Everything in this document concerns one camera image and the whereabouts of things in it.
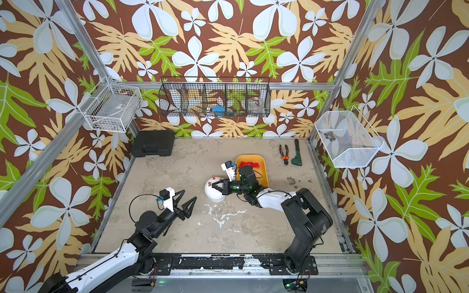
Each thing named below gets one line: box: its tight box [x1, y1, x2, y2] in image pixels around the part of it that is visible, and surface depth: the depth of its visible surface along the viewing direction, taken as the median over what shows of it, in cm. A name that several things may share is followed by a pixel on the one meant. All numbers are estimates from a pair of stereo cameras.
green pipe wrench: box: [291, 138, 303, 167], surface depth 111 cm
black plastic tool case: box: [130, 130, 176, 157], surface depth 117 cm
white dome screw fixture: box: [203, 176, 226, 203], surface depth 89 cm
